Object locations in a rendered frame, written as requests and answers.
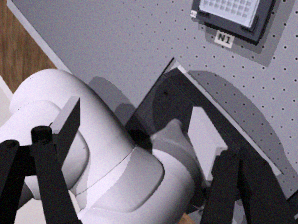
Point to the white label with black text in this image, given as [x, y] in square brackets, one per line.
[224, 38]

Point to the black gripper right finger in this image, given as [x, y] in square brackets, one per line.
[267, 204]

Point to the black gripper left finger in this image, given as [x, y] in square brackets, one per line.
[49, 143]

